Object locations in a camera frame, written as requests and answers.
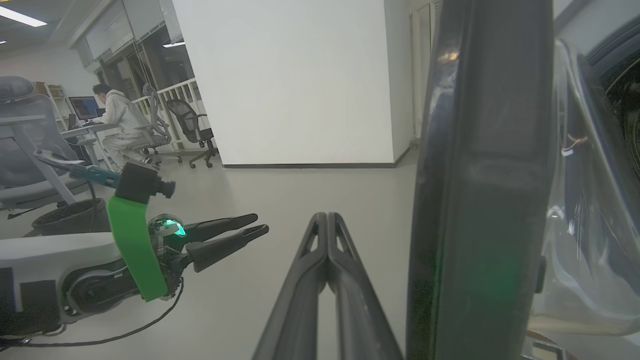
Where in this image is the computer monitor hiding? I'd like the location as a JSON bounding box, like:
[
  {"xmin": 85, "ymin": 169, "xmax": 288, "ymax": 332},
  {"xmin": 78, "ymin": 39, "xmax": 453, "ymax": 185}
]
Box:
[{"xmin": 68, "ymin": 96, "xmax": 101, "ymax": 121}]

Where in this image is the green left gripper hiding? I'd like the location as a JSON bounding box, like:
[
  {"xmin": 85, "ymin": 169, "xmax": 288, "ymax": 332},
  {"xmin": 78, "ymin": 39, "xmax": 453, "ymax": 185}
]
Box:
[{"xmin": 106, "ymin": 195, "xmax": 270, "ymax": 303}]

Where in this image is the person in white hoodie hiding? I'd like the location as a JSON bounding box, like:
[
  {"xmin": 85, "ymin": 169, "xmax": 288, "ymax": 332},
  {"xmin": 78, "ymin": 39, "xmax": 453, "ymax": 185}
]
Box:
[{"xmin": 92, "ymin": 84, "xmax": 151, "ymax": 168}]

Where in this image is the dark camera cable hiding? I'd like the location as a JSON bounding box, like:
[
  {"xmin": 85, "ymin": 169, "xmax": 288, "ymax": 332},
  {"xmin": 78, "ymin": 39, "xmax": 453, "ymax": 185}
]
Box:
[{"xmin": 86, "ymin": 180, "xmax": 100, "ymax": 233}]

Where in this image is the white office desk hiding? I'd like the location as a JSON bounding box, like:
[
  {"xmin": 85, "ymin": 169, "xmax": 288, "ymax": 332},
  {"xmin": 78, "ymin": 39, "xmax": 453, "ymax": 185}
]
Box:
[{"xmin": 60, "ymin": 122, "xmax": 119, "ymax": 172}]

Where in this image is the teal cable connector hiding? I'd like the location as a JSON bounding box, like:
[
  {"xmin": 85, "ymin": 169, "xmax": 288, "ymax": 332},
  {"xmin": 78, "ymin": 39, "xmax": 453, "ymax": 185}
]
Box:
[{"xmin": 70, "ymin": 165, "xmax": 122, "ymax": 189}]

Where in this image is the ceiling light panel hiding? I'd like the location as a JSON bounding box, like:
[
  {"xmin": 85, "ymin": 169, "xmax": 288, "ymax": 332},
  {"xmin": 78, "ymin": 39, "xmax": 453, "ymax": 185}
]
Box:
[{"xmin": 0, "ymin": 5, "xmax": 48, "ymax": 28}]

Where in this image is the grey mesh office chair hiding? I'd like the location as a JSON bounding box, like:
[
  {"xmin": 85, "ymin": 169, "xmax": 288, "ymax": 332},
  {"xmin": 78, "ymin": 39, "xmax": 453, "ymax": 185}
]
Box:
[{"xmin": 122, "ymin": 82, "xmax": 174, "ymax": 167}]

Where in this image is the black round washing machine door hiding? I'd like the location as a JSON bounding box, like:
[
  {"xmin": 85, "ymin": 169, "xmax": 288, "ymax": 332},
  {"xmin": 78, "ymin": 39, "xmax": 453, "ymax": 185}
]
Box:
[{"xmin": 406, "ymin": 0, "xmax": 640, "ymax": 360}]

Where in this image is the white front-load washing machine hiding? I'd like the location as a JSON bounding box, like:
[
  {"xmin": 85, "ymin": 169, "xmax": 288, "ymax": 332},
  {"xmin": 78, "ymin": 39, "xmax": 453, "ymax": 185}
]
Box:
[{"xmin": 552, "ymin": 0, "xmax": 640, "ymax": 181}]

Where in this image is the white shelf unit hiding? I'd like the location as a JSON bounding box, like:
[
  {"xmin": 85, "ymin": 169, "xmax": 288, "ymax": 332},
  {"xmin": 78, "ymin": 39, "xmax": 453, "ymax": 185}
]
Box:
[{"xmin": 32, "ymin": 81, "xmax": 72, "ymax": 131}]

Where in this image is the black mesh waste bin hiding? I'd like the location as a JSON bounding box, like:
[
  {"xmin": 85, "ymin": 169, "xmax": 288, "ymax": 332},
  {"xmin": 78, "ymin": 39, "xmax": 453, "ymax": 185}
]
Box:
[{"xmin": 31, "ymin": 198, "xmax": 112, "ymax": 237}]

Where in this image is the large grey office chair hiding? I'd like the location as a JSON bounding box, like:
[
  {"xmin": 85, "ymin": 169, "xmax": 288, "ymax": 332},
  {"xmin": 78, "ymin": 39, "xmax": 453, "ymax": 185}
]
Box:
[{"xmin": 0, "ymin": 76, "xmax": 108, "ymax": 211}]

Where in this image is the black office chair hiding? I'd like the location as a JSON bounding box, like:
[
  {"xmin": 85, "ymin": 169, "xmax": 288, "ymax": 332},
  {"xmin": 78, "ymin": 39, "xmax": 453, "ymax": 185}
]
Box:
[{"xmin": 166, "ymin": 99, "xmax": 219, "ymax": 169}]

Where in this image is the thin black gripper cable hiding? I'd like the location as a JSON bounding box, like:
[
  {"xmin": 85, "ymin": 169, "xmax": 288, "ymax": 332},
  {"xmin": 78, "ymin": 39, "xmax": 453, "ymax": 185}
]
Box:
[{"xmin": 0, "ymin": 277, "xmax": 185, "ymax": 349}]

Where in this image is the white railing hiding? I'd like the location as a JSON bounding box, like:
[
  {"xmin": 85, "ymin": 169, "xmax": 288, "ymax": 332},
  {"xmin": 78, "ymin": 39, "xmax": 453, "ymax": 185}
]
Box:
[{"xmin": 131, "ymin": 77, "xmax": 206, "ymax": 151}]

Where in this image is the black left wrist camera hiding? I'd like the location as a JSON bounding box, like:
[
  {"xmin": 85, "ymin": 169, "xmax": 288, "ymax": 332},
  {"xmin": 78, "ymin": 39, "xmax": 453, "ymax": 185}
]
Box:
[{"xmin": 115, "ymin": 161, "xmax": 177, "ymax": 205}]

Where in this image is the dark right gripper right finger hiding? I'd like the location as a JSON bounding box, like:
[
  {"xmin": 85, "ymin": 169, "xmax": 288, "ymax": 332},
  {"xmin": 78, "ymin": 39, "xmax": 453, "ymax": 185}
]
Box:
[{"xmin": 327, "ymin": 212, "xmax": 404, "ymax": 360}]

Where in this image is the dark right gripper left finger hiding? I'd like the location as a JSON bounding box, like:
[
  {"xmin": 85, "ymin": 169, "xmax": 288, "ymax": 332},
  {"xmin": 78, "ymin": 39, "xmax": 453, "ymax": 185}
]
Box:
[{"xmin": 251, "ymin": 212, "xmax": 329, "ymax": 360}]

